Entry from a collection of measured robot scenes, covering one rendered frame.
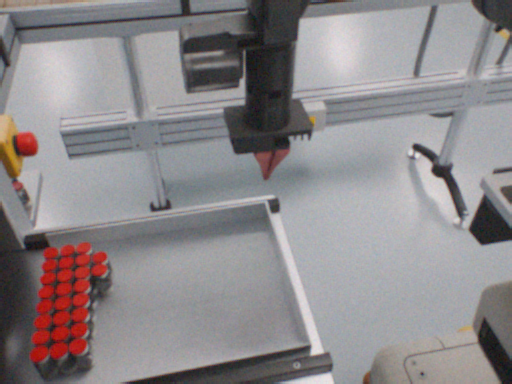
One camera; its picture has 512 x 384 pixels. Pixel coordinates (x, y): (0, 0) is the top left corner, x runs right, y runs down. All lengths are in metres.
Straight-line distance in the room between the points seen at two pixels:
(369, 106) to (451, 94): 0.30
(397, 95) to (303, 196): 0.60
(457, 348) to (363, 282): 0.52
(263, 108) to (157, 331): 0.33
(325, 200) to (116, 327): 1.51
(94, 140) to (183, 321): 1.06
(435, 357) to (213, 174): 1.24
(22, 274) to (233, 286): 0.31
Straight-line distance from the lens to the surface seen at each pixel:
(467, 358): 1.46
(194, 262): 0.77
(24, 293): 0.81
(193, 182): 2.21
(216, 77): 0.55
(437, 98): 1.90
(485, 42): 1.89
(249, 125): 0.61
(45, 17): 1.47
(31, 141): 0.85
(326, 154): 2.35
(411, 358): 1.42
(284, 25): 0.52
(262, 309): 0.72
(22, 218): 0.86
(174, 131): 1.68
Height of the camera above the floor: 1.49
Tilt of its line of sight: 44 degrees down
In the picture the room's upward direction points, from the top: straight up
